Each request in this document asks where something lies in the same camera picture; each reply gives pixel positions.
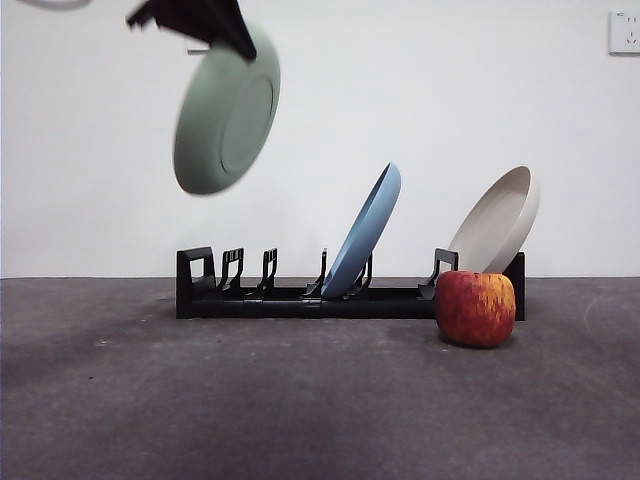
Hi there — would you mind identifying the green plate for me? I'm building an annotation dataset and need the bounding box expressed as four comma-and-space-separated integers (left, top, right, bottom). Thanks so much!
173, 22, 282, 196

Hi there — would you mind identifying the red yellow apple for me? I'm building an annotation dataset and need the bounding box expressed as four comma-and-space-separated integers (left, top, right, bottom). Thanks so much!
433, 270, 517, 349

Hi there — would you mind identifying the blue plate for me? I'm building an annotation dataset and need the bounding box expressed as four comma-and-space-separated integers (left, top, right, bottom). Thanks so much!
320, 162, 403, 300

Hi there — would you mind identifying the black plate rack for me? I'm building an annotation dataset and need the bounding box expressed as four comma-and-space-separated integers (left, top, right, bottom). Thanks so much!
175, 246, 526, 321

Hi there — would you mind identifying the beige plate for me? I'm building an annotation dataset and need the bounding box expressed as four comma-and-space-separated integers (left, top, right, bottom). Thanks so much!
447, 165, 542, 275

